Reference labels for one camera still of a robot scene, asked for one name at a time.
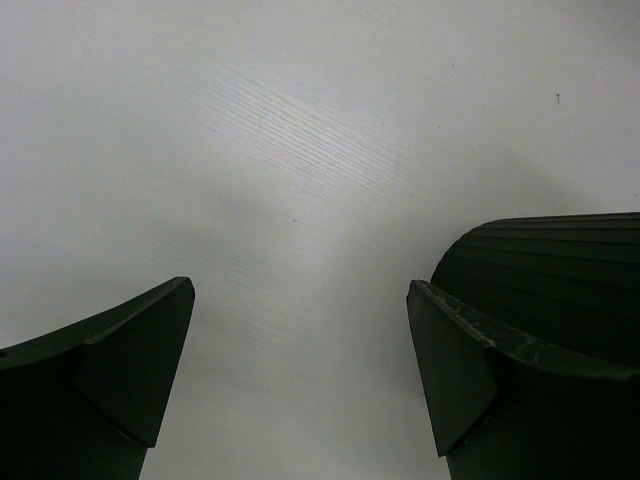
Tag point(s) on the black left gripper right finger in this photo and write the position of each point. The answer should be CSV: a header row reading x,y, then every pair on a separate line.
x,y
504,404

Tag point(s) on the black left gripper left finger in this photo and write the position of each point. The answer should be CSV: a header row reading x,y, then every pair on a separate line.
x,y
87,401

